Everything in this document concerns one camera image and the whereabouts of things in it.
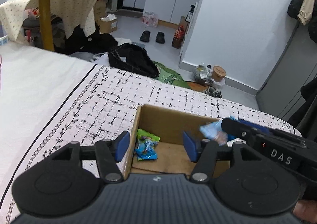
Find white power strip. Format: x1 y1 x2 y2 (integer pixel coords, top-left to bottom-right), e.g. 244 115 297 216
0 35 10 46

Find grey door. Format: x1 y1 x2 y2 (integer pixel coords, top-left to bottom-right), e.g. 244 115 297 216
256 25 316 121

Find bright green snack packet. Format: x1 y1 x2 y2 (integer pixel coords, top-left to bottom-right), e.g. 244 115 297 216
137 128 161 142

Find dotted cream tablecloth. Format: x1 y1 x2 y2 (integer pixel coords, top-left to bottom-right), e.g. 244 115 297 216
1 0 97 41

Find yellow leg side table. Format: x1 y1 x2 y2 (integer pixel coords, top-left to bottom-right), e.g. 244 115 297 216
38 0 55 52

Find white kitchen cabinet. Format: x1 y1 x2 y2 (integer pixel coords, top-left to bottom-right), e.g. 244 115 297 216
143 0 199 24

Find black clothes pile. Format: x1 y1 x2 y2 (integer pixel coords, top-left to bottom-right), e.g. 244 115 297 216
61 23 118 55

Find left black slipper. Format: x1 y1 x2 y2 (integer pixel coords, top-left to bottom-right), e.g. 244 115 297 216
140 31 150 43

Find hanging jackets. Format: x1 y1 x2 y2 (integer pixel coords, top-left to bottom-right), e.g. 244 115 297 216
287 0 317 43

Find black slipper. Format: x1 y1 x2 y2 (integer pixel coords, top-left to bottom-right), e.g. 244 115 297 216
140 31 150 43
155 32 165 44

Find patterned white bed cloth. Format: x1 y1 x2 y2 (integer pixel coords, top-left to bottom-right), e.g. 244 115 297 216
0 64 303 224

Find small cardboard box on floor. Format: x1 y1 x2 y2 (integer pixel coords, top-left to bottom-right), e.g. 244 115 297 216
98 14 118 34

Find right hand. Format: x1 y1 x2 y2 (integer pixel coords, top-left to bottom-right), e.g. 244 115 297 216
293 200 317 223

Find light blue snack packet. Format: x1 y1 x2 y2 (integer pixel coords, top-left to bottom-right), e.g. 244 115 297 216
199 120 228 146

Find brown cardboard box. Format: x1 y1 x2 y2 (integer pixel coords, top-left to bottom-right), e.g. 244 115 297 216
120 104 218 179

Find dark red bottle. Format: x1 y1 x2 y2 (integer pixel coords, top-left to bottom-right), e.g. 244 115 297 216
171 25 185 49

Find black coat on chair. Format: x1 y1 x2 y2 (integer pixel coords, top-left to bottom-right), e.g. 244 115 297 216
287 78 316 141

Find spray bottle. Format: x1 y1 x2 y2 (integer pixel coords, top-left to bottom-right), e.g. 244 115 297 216
185 5 195 22

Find blue candy packet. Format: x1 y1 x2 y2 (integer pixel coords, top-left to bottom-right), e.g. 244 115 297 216
134 140 158 161

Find right black slipper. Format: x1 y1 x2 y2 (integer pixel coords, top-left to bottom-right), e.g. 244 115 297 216
155 32 165 44

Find black backpack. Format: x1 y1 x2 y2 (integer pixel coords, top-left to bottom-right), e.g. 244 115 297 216
108 43 159 78

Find pink plastic bag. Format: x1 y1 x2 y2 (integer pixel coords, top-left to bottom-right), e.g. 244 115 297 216
142 12 159 27

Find green floor mat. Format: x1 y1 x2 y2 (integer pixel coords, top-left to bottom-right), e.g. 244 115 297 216
153 61 191 90

